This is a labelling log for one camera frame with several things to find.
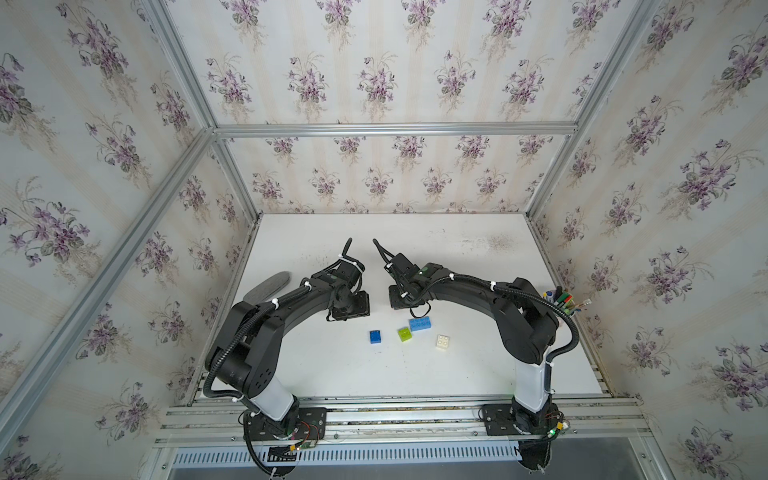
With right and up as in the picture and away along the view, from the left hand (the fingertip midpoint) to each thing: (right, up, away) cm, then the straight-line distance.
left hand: (364, 312), depth 90 cm
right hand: (+12, +2, +3) cm, 12 cm away
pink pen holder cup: (+57, +5, -6) cm, 58 cm away
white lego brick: (+23, -8, -4) cm, 25 cm away
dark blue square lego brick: (+4, -6, -3) cm, 8 cm away
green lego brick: (+12, -6, -2) cm, 14 cm away
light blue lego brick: (+17, -4, +1) cm, 18 cm away
